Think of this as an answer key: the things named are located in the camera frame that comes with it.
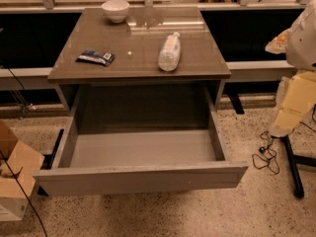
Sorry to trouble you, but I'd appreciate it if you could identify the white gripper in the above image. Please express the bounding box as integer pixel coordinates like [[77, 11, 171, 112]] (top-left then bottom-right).
[[265, 29, 316, 137]]

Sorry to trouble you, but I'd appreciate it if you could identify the clear blue plastic bottle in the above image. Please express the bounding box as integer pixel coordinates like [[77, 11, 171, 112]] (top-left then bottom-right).
[[158, 32, 181, 72]]

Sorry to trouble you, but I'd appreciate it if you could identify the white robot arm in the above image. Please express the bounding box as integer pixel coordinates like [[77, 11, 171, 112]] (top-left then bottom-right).
[[265, 0, 316, 137]]

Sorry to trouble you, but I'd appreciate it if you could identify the grey cabinet with glossy top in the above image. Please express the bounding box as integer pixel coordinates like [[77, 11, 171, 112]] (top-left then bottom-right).
[[48, 8, 230, 108]]

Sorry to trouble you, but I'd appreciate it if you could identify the open grey top drawer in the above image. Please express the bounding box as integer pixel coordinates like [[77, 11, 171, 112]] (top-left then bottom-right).
[[34, 84, 247, 196]]

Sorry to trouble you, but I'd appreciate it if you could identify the long grey window ledge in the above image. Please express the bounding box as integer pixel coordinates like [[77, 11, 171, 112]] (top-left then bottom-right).
[[0, 60, 296, 91]]

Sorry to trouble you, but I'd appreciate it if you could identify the black metal stand leg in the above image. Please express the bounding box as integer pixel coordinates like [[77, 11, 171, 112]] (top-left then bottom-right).
[[280, 136, 316, 198]]

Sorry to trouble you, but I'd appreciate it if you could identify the white ceramic bowl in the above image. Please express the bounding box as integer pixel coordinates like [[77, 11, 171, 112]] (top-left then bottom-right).
[[102, 0, 129, 23]]

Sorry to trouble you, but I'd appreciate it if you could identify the dark blue snack packet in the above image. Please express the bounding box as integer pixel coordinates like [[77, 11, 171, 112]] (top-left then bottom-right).
[[77, 50, 115, 66]]

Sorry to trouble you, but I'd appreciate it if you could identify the open cardboard box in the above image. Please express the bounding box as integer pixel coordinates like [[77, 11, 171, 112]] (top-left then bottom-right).
[[0, 120, 44, 221]]

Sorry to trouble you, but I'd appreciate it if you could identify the black tangled floor cable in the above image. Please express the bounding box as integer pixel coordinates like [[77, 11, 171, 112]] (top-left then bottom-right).
[[252, 130, 280, 176]]

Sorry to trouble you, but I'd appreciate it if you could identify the black cable on left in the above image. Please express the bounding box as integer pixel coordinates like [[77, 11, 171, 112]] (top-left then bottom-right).
[[0, 64, 49, 237]]

